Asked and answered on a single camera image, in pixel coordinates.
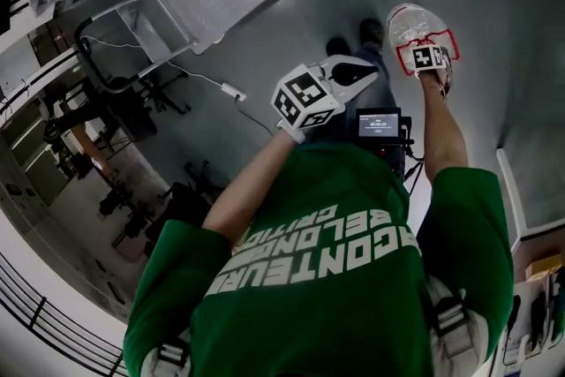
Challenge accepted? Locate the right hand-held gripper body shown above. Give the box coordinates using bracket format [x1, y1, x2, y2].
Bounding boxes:
[411, 43, 454, 80]

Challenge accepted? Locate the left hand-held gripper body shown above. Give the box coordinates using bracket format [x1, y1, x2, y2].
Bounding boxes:
[270, 63, 348, 134]

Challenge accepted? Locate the clear water jug red handle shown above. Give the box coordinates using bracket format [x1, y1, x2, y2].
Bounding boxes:
[386, 3, 461, 79]

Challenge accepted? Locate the person's right forearm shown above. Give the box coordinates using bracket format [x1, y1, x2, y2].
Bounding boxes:
[414, 68, 469, 182]

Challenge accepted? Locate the person's left forearm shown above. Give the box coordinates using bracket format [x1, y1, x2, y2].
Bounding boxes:
[201, 130, 297, 242]

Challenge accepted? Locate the person's left black shoe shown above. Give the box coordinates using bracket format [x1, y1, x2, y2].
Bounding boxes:
[326, 37, 353, 57]

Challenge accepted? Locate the person's black shoe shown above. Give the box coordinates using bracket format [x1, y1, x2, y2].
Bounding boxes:
[326, 37, 353, 57]
[358, 18, 385, 44]

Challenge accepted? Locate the black chest-mounted monitor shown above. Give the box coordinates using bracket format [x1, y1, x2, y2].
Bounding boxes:
[355, 107, 416, 147]

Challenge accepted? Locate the person's right black shoe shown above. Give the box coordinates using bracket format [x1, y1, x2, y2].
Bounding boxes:
[358, 18, 385, 44]

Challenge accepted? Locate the white power strip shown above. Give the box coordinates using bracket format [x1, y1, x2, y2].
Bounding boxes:
[220, 81, 247, 102]

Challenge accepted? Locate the person's green printed t-shirt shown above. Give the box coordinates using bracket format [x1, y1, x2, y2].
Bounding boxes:
[123, 140, 516, 377]

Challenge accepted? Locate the pile of clothes and bags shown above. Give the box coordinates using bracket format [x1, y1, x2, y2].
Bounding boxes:
[502, 277, 565, 367]

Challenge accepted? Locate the black metal railing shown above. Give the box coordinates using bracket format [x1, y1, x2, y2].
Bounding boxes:
[0, 253, 129, 377]

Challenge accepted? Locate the white wrist strap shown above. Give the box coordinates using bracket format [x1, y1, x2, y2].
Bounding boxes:
[276, 121, 306, 145]

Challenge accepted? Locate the black power cable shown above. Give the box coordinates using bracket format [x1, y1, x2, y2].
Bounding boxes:
[236, 99, 277, 138]

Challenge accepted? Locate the white power cable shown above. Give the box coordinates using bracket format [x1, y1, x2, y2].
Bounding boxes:
[81, 34, 224, 87]

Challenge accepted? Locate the grey harness strap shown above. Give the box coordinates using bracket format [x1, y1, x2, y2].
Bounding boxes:
[426, 277, 489, 377]
[145, 335, 193, 377]

